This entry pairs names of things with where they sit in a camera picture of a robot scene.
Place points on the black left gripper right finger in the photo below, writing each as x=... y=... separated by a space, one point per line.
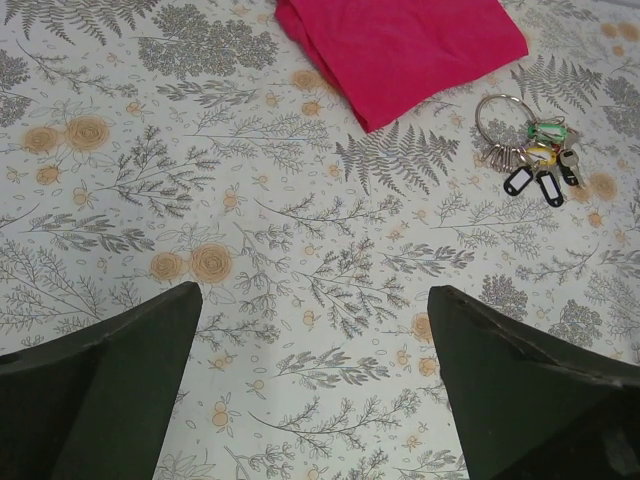
x=528 y=405

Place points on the yellow key tag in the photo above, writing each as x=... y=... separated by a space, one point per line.
x=541 y=155

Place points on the black head silver key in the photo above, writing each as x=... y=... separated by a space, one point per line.
x=569 y=165

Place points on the black key tag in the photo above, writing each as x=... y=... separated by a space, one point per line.
x=549 y=188
x=518 y=181

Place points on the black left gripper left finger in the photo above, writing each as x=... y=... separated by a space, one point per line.
x=96 y=403

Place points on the green key tag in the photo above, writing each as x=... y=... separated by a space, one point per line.
x=552 y=132

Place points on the floral table mat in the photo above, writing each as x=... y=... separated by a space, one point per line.
x=149 y=143

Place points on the folded pink cloth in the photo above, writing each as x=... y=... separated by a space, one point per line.
x=386 y=57

